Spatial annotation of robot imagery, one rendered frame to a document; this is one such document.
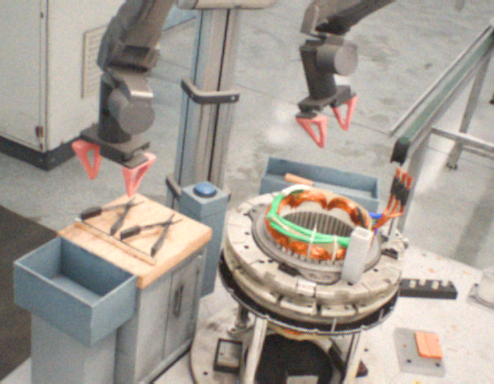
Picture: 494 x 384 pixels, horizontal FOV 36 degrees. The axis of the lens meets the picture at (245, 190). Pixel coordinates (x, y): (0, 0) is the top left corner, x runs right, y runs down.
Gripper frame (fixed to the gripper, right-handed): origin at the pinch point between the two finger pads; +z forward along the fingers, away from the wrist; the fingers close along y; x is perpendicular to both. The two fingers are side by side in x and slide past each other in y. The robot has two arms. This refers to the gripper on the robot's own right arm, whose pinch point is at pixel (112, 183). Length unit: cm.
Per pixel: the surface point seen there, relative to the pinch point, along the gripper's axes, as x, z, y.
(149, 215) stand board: 7.5, 8.8, 3.1
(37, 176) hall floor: 137, 117, -149
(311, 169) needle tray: 48, 10, 17
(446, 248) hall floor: 216, 117, 25
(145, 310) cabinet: -5.4, 17.8, 12.8
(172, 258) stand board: -0.4, 9.0, 13.9
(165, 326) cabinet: 1.3, 25.8, 13.0
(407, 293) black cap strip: 57, 36, 43
